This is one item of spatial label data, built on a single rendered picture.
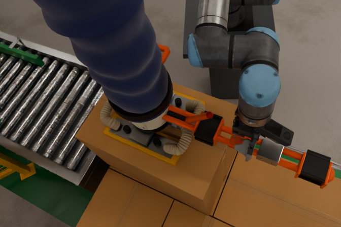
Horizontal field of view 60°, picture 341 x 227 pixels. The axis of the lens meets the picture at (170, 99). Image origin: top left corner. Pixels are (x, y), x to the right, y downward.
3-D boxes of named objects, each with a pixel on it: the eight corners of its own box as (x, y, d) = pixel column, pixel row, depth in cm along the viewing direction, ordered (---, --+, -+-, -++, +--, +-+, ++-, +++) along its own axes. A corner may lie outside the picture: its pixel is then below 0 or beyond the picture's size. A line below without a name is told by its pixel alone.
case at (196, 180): (107, 163, 160) (74, 136, 125) (143, 103, 174) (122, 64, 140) (208, 216, 138) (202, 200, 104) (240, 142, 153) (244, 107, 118)
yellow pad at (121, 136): (103, 134, 123) (99, 129, 119) (115, 114, 127) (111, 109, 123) (175, 166, 112) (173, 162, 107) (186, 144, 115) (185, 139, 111)
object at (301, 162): (294, 177, 93) (297, 173, 88) (300, 156, 96) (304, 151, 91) (322, 189, 90) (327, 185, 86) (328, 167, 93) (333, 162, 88)
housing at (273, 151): (254, 159, 98) (256, 155, 94) (261, 142, 100) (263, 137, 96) (276, 167, 95) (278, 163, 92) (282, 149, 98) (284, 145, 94)
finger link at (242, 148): (232, 155, 97) (239, 131, 92) (249, 162, 95) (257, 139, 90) (229, 160, 94) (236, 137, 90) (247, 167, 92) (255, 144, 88)
